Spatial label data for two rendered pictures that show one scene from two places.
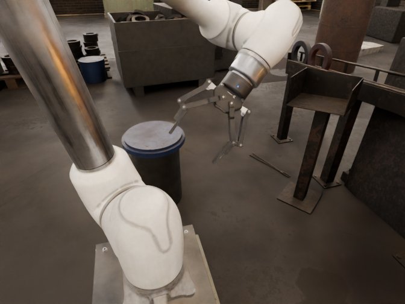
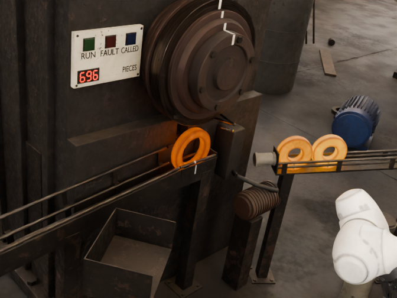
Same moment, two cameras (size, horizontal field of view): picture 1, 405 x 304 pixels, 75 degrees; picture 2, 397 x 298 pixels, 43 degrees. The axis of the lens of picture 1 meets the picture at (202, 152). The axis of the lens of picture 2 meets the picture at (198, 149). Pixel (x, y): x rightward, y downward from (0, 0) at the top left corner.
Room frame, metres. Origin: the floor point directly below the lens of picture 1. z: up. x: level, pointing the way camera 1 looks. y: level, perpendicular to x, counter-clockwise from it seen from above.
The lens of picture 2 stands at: (1.66, 0.55, 1.72)
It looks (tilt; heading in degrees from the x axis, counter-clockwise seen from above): 29 degrees down; 239
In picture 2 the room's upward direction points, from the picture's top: 9 degrees clockwise
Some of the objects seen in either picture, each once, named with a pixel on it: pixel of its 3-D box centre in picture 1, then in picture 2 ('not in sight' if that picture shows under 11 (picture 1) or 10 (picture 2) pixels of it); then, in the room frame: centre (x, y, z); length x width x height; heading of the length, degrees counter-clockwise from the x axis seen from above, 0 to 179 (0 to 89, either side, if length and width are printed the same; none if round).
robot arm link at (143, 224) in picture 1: (146, 230); not in sight; (0.42, 0.13, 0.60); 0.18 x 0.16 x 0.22; 40
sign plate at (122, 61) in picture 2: not in sight; (107, 55); (1.15, -0.97, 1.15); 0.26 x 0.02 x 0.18; 17
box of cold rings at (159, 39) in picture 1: (161, 47); not in sight; (3.23, 0.48, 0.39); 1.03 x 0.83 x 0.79; 111
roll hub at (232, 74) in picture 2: not in sight; (223, 71); (0.76, -0.87, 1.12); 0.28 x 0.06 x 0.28; 17
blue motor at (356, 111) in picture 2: not in sight; (357, 119); (-1.25, -2.01, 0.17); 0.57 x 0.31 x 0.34; 37
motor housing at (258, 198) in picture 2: not in sight; (249, 235); (0.44, -0.93, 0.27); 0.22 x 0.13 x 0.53; 17
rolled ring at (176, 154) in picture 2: not in sight; (191, 149); (0.79, -0.97, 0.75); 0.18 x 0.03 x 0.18; 17
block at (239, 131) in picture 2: not in sight; (227, 149); (0.57, -1.05, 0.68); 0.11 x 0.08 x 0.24; 107
